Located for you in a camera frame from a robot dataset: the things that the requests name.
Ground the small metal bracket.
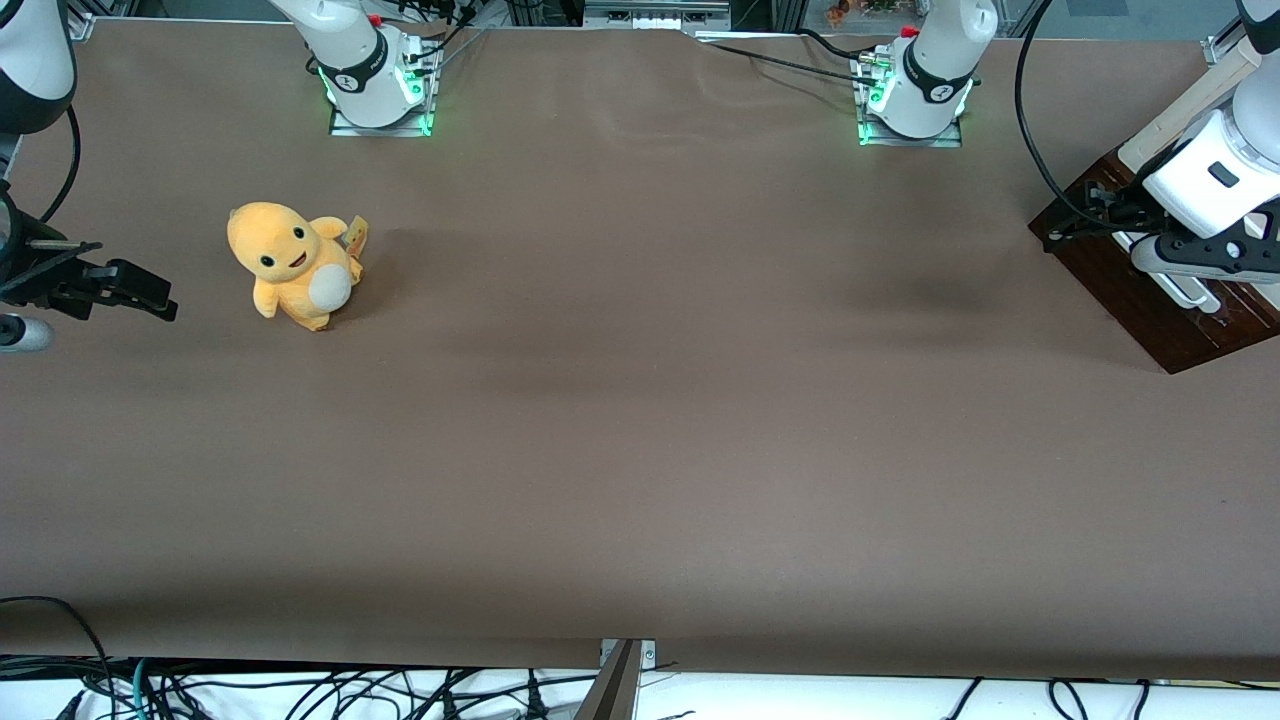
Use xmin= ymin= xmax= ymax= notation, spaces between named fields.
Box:
xmin=598 ymin=638 xmax=658 ymax=671

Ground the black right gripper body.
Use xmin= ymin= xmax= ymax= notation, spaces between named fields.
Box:
xmin=0 ymin=188 xmax=103 ymax=321

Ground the silver drawer handle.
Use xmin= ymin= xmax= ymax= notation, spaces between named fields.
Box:
xmin=1140 ymin=268 xmax=1226 ymax=316

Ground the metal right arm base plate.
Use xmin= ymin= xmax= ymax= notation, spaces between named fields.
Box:
xmin=328 ymin=40 xmax=438 ymax=139

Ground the beige and brown drawer cabinet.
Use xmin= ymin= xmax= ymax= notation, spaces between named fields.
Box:
xmin=1030 ymin=38 xmax=1280 ymax=373

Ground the long black table cable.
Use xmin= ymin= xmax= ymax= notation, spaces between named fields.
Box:
xmin=695 ymin=38 xmax=881 ymax=86

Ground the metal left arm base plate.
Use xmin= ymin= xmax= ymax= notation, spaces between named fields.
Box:
xmin=856 ymin=50 xmax=964 ymax=149

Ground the grey power strip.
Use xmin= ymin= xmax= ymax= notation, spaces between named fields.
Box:
xmin=583 ymin=0 xmax=733 ymax=31

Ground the yellow plush toy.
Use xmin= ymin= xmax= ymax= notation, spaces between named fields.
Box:
xmin=226 ymin=201 xmax=369 ymax=333

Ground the black base cable bundle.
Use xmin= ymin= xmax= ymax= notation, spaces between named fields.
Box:
xmin=400 ymin=0 xmax=481 ymax=63

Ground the dark wooden drawer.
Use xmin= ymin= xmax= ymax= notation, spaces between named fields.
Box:
xmin=1030 ymin=185 xmax=1280 ymax=373

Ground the grey metal bar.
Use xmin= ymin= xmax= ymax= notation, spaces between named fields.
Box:
xmin=575 ymin=640 xmax=643 ymax=720

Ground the brown table cover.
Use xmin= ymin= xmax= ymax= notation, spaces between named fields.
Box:
xmin=0 ymin=20 xmax=1280 ymax=681

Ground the black looped floor cable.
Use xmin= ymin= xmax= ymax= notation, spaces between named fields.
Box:
xmin=0 ymin=596 xmax=113 ymax=720

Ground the short black table cable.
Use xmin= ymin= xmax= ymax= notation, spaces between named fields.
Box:
xmin=795 ymin=28 xmax=866 ymax=59

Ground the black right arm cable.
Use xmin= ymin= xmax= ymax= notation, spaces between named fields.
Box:
xmin=38 ymin=100 xmax=83 ymax=226

